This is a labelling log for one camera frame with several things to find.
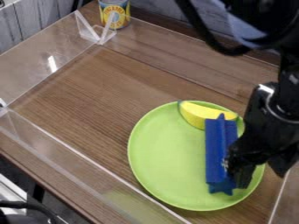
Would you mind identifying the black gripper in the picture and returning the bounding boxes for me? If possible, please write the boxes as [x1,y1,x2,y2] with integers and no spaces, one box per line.
[226,82,299,189]

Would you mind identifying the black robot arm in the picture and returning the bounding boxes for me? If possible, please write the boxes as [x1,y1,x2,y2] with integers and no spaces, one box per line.
[174,0,299,188]

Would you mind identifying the black cable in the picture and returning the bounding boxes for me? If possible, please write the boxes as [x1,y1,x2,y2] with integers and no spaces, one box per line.
[0,199,60,224]

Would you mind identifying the yellow banana-shaped sponge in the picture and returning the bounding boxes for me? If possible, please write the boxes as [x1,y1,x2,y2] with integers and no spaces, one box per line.
[178,101,239,130]

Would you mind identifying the blue star-shaped block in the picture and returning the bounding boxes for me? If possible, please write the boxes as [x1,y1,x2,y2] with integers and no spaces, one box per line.
[206,114,239,196]

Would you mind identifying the green plate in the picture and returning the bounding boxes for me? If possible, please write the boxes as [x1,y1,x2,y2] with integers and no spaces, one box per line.
[127,101,266,212]

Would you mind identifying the clear acrylic enclosure wall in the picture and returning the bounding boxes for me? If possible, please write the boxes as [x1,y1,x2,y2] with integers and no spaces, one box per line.
[0,5,299,224]

